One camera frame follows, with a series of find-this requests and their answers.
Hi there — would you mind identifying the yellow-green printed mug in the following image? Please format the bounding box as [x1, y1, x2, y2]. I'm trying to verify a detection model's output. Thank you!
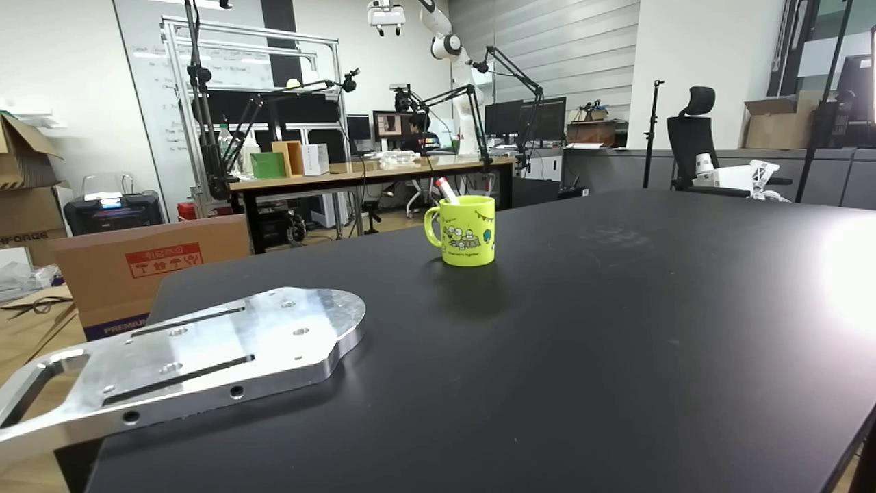
[422, 193, 500, 269]

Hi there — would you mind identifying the black office chair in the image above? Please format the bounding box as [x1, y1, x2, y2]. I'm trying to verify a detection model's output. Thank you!
[666, 86, 726, 193]

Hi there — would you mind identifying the black computer monitor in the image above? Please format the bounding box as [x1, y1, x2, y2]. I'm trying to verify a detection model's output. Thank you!
[483, 95, 570, 149]

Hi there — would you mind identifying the black screen under rack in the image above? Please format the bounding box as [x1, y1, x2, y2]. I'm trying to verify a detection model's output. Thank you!
[191, 89, 344, 130]

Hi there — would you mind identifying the tan cardboard box on cabinet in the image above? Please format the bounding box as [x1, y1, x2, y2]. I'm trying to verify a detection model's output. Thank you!
[740, 93, 822, 154]

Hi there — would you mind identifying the white plastic bag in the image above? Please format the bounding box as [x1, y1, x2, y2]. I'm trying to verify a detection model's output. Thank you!
[692, 150, 784, 200]

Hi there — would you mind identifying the open brown cardboard box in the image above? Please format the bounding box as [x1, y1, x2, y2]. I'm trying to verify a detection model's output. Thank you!
[0, 110, 60, 193]

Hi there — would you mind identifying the black pole stand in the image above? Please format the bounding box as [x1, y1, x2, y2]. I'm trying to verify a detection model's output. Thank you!
[640, 78, 667, 193]

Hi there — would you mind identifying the closed brown cardboard box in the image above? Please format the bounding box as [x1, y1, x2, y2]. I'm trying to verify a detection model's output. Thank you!
[0, 183, 69, 243]

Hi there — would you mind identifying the black tripod stand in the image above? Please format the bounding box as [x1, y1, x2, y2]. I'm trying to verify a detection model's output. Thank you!
[180, 0, 240, 202]

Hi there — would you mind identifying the small white box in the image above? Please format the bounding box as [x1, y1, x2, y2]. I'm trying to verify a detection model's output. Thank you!
[299, 141, 332, 179]

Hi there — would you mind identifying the white metal frame rack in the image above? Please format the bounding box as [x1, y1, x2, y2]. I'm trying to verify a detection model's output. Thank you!
[161, 13, 347, 186]

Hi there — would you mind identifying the cardboard box with red label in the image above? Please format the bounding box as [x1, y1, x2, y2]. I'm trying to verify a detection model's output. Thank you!
[43, 215, 255, 342]

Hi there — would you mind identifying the thin black pole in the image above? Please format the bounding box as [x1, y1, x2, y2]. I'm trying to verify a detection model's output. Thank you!
[795, 0, 856, 205]

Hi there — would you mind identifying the white ceiling projector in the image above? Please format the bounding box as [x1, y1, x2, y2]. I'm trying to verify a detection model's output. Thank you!
[366, 0, 407, 38]

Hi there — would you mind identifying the flat cardboard sheet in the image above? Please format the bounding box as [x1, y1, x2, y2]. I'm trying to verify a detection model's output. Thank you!
[0, 283, 80, 324]

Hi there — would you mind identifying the aluminium mounting plate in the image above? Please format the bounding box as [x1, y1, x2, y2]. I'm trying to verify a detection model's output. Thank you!
[0, 286, 370, 460]

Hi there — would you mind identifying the long wooden desk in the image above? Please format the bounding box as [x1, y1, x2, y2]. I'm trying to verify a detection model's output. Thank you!
[227, 154, 518, 258]

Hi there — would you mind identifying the orange box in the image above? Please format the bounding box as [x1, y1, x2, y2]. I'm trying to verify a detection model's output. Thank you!
[271, 141, 307, 182]

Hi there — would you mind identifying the green box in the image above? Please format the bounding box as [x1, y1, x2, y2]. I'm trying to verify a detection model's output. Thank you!
[250, 149, 291, 182]

